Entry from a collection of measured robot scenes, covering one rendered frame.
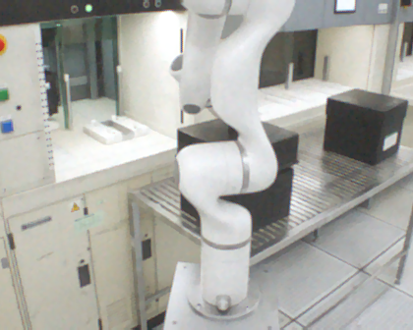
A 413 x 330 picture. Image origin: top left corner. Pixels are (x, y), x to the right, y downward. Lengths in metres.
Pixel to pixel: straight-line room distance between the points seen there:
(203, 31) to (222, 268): 0.56
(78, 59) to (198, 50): 1.46
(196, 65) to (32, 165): 0.68
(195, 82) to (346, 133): 1.09
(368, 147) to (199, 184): 1.23
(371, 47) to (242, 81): 2.07
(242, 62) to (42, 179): 0.91
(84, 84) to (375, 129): 1.52
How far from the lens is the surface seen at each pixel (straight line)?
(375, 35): 2.91
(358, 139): 2.10
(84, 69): 2.57
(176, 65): 1.26
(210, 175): 0.96
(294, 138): 1.47
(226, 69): 0.90
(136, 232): 1.81
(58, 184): 1.62
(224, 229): 1.04
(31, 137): 1.54
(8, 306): 1.77
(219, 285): 1.13
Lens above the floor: 1.55
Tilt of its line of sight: 23 degrees down
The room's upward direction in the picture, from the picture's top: 1 degrees clockwise
